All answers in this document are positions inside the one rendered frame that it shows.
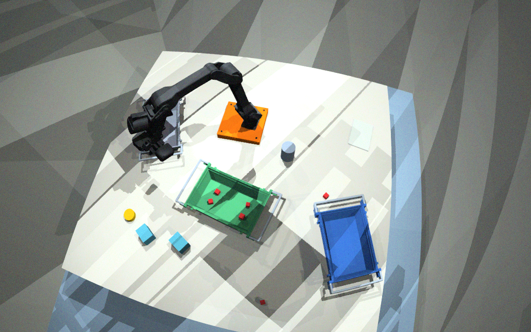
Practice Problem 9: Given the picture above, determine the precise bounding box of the light blue block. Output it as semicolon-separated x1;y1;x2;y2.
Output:
169;232;191;254
136;223;156;245

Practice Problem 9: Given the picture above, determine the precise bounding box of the green plastic tray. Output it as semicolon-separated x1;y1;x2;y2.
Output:
183;162;277;239

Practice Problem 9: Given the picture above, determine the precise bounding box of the yellow short cylinder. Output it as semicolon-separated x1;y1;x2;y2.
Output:
124;209;136;222

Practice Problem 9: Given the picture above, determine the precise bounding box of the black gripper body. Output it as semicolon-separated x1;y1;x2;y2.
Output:
147;126;175;162

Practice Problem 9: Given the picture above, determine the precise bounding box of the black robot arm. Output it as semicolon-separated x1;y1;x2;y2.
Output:
127;62;262;151

